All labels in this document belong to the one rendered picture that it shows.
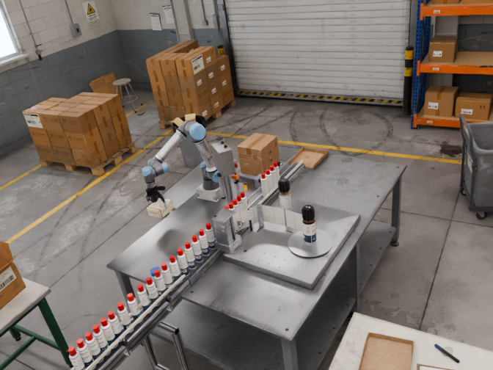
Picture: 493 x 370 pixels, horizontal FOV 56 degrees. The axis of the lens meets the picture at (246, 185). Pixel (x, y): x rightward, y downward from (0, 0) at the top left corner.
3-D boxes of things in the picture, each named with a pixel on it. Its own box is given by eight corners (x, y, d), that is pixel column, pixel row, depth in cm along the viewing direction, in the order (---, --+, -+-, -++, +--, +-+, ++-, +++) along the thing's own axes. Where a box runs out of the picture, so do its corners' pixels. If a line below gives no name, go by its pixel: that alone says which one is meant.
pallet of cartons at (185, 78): (202, 133, 722) (188, 61, 664) (158, 129, 759) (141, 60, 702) (237, 104, 811) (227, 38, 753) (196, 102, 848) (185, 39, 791)
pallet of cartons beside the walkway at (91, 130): (138, 150, 697) (122, 94, 652) (100, 177, 635) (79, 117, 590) (81, 143, 751) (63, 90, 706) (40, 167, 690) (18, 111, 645)
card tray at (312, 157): (313, 169, 410) (313, 164, 408) (287, 164, 423) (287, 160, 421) (328, 154, 431) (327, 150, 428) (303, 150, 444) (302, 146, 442)
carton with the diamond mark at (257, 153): (263, 178, 404) (260, 150, 390) (240, 173, 416) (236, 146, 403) (279, 162, 425) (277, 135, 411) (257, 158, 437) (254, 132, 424)
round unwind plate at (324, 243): (321, 263, 294) (321, 261, 293) (279, 250, 310) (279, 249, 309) (340, 236, 315) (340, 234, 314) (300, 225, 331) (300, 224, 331)
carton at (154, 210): (161, 219, 350) (158, 211, 346) (148, 216, 356) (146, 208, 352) (173, 208, 361) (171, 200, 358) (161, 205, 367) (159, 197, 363)
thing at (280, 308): (291, 343, 251) (291, 341, 250) (106, 267, 330) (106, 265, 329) (406, 167, 396) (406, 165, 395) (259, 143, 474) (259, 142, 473)
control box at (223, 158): (222, 177, 324) (218, 153, 315) (215, 167, 338) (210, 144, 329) (235, 172, 327) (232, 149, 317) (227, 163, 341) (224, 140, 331)
